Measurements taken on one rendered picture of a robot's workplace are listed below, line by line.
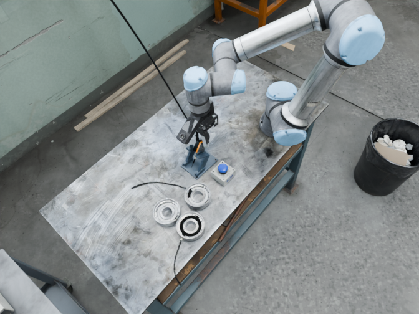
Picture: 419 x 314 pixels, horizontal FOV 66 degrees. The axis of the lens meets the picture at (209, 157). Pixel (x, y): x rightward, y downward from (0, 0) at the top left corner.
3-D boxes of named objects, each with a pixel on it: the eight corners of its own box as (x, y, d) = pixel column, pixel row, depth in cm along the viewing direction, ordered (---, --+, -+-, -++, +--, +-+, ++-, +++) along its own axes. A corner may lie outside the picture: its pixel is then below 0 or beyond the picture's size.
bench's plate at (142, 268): (136, 321, 107) (134, 320, 105) (41, 212, 131) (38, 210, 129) (328, 106, 150) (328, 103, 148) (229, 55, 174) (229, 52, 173)
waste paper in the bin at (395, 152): (397, 192, 188) (411, 177, 173) (353, 166, 199) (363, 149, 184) (417, 161, 198) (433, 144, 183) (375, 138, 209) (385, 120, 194)
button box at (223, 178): (224, 187, 129) (224, 181, 125) (211, 177, 132) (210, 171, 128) (237, 173, 132) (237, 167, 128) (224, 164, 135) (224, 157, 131)
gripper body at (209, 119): (219, 125, 121) (217, 103, 111) (203, 139, 118) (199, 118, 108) (204, 114, 124) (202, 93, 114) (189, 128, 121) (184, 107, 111)
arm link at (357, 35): (290, 122, 133) (379, 0, 90) (297, 152, 125) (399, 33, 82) (263, 119, 130) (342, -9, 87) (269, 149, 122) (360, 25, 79)
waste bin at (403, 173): (386, 211, 201) (419, 178, 165) (338, 181, 215) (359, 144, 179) (411, 174, 213) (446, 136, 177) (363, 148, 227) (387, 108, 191)
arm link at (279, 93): (290, 98, 139) (295, 75, 128) (297, 122, 132) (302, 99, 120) (262, 101, 139) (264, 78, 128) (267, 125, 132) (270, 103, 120)
